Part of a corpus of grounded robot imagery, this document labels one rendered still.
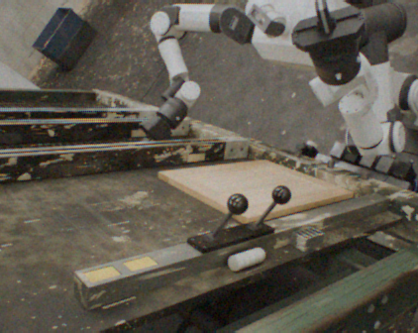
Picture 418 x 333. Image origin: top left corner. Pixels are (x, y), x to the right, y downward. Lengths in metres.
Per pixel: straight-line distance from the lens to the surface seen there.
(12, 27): 6.29
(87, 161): 1.24
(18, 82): 4.94
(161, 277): 0.72
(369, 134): 1.05
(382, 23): 1.13
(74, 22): 5.43
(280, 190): 0.80
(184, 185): 1.17
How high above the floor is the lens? 2.10
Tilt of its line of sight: 44 degrees down
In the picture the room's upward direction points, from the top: 53 degrees counter-clockwise
